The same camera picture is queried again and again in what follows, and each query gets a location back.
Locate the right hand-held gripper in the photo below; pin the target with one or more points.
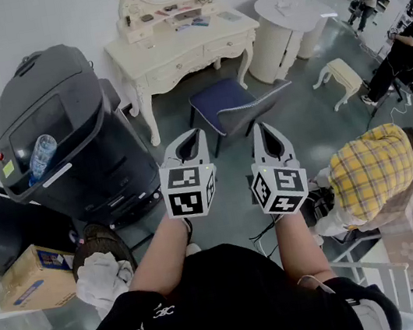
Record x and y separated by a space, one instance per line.
279 187

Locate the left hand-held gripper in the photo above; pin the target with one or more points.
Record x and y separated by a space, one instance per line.
184 193

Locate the blue cushioned chair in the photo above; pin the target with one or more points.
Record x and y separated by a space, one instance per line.
220 100

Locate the cream ornate dressing table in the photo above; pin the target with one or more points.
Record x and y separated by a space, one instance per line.
171 53

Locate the person's left forearm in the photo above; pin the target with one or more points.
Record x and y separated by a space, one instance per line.
163 255

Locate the person's right forearm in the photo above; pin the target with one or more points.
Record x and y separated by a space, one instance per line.
300 246

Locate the small cream stool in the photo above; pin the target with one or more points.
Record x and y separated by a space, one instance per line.
345 74

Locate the person's white shoe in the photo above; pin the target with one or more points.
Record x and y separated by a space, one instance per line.
193 249

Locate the large black machine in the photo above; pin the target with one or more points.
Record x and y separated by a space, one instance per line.
82 158

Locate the round white ribbed table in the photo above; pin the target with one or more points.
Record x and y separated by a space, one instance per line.
279 37

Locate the brown wicker basket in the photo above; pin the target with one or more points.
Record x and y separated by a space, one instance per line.
102 238

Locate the blue booklet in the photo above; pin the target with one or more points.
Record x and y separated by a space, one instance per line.
202 21

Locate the white flat pad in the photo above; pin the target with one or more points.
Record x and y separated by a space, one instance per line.
229 16

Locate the clear plastic water bottle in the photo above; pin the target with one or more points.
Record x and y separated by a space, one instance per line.
42 155

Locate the person's black shirt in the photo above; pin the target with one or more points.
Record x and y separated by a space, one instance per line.
222 299

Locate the white crumpled cloth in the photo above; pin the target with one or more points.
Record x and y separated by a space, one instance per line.
100 278

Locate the white stair railing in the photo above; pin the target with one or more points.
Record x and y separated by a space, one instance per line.
385 279

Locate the brown cardboard box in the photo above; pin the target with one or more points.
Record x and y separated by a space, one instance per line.
25 281

